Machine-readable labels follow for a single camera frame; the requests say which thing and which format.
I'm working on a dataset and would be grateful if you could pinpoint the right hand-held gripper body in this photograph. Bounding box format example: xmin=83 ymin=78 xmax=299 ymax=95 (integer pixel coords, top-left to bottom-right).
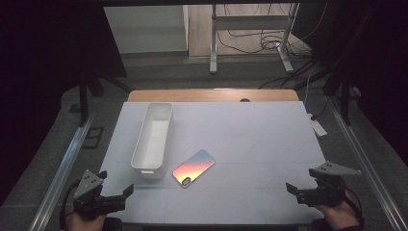
xmin=309 ymin=161 xmax=363 ymax=207

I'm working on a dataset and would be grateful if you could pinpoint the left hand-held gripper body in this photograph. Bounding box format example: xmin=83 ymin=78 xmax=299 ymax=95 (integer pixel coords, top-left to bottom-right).
xmin=72 ymin=169 xmax=112 ymax=220

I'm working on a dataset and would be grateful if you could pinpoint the white plastic storage bin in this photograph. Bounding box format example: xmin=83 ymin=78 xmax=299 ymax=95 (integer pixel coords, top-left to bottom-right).
xmin=130 ymin=101 xmax=174 ymax=181

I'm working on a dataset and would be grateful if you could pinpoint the iridescent phone case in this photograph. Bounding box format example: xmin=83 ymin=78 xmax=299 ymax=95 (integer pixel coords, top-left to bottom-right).
xmin=171 ymin=148 xmax=217 ymax=189

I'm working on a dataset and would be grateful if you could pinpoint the person's right hand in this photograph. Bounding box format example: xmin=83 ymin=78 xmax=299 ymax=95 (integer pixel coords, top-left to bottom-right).
xmin=314 ymin=192 xmax=363 ymax=231

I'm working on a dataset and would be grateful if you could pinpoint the person's left hand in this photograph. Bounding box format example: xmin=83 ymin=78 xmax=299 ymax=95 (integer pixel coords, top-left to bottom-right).
xmin=65 ymin=211 xmax=109 ymax=231

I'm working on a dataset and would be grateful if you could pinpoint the white power strip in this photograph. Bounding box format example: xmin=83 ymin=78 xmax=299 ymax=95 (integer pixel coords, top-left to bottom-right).
xmin=307 ymin=113 xmax=328 ymax=139

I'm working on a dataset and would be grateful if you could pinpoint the black stand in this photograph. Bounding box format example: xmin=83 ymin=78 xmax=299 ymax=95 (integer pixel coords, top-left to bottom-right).
xmin=68 ymin=73 xmax=133 ymax=128
xmin=321 ymin=64 xmax=364 ymax=126

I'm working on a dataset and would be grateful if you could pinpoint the wooden table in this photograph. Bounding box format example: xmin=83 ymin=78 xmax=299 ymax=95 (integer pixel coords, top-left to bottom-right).
xmin=127 ymin=89 xmax=300 ymax=103

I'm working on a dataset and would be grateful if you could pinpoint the dark curtain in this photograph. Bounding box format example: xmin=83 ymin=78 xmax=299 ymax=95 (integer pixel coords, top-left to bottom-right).
xmin=0 ymin=0 xmax=128 ymax=206
xmin=294 ymin=0 xmax=408 ymax=167

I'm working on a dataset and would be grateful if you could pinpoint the white cabinet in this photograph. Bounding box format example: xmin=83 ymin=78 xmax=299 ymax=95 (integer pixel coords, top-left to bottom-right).
xmin=103 ymin=4 xmax=191 ymax=55

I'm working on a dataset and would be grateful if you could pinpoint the aluminium rail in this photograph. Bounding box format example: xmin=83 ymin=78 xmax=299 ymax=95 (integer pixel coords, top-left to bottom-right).
xmin=28 ymin=109 xmax=97 ymax=231
xmin=326 ymin=95 xmax=408 ymax=231

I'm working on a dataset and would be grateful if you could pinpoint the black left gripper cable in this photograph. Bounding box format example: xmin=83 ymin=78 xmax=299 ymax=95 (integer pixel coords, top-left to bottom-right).
xmin=59 ymin=182 xmax=79 ymax=231

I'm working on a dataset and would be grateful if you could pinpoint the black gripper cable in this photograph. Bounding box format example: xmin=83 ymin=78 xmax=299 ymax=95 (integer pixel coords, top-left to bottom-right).
xmin=344 ymin=187 xmax=366 ymax=225
xmin=59 ymin=182 xmax=79 ymax=231

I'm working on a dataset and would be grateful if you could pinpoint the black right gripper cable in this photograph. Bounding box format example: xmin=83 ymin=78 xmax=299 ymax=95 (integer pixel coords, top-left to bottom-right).
xmin=344 ymin=187 xmax=366 ymax=225

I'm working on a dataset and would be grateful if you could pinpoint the black floor bracket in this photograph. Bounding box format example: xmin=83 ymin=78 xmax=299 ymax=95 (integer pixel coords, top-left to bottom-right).
xmin=81 ymin=126 xmax=105 ymax=149

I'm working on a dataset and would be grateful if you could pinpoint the tangle of black floor cables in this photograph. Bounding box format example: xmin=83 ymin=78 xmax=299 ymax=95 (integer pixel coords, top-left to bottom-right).
xmin=216 ymin=3 xmax=328 ymax=90

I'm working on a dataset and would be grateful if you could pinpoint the grey metal desk frame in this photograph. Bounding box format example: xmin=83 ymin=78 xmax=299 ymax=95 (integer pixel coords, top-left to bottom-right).
xmin=209 ymin=3 xmax=300 ymax=75

